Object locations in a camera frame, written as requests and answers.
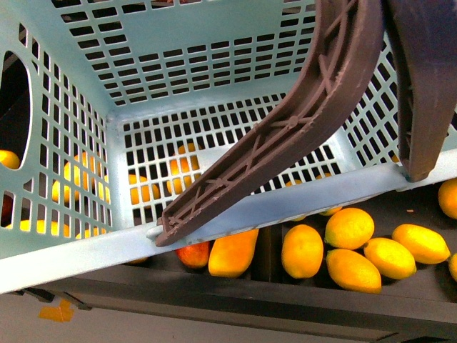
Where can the yellow mango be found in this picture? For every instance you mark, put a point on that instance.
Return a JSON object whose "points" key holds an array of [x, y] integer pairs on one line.
{"points": [[232, 255]]}

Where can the light blue plastic basket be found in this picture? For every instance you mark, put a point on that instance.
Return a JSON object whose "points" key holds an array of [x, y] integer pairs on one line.
{"points": [[122, 99]]}

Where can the brown basket handle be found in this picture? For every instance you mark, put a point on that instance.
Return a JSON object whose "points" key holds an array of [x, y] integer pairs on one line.
{"points": [[422, 35], [346, 43]]}

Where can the red mango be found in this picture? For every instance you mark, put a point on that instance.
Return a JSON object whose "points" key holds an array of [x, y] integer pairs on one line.
{"points": [[195, 256]]}

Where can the yellow lemon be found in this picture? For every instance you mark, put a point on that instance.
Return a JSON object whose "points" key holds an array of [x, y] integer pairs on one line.
{"points": [[426, 245], [350, 228], [391, 258], [352, 271], [302, 252], [447, 198]]}

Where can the black fruit display shelf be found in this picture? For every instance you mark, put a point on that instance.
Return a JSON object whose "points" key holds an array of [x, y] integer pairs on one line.
{"points": [[421, 308]]}

